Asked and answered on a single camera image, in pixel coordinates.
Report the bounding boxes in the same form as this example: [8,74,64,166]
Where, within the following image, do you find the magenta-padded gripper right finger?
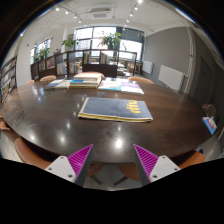
[133,143,181,187]

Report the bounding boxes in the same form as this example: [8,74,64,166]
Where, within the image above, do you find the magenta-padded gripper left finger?
[44,143,95,187]

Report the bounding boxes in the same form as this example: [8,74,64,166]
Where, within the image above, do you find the grey towel with yellow print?
[77,96,154,123]

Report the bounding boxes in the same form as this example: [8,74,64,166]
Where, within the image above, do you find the blue and red booklet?
[202,116,218,136]

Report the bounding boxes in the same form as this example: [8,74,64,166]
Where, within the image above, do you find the cream white book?
[55,79,72,90]

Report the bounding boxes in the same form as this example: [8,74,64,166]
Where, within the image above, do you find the dark blue book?
[44,79,65,90]

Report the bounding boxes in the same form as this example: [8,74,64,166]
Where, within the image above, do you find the purple and white book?
[120,80,145,96]

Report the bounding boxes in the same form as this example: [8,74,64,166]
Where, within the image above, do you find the stack of books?
[68,72,103,90]

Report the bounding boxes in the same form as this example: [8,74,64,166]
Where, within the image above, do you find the large white radiator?
[157,64,185,92]

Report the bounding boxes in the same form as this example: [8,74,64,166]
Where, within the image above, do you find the dark grey door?
[194,56,214,108]

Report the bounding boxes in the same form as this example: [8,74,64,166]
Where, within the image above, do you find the white illustrated book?
[97,78,124,92]

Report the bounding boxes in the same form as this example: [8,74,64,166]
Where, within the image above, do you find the dark open shelf unit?
[30,49,138,81]

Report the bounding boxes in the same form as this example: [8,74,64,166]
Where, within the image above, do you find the small white radiator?
[141,60,154,75]

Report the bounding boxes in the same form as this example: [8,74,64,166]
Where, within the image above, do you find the potted plant by window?
[34,47,53,63]

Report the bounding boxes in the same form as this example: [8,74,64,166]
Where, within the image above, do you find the small potted plant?
[60,37,79,52]

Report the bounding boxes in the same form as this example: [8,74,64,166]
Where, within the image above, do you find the large potted plant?
[99,31,124,51]

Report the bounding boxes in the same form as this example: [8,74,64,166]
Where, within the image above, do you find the ceiling air conditioner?
[88,7,113,20]

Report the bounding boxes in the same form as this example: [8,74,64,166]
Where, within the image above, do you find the ceiling spot lights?
[54,0,144,24]

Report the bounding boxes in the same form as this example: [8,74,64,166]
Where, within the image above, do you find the tall wall bookshelf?
[0,55,18,101]

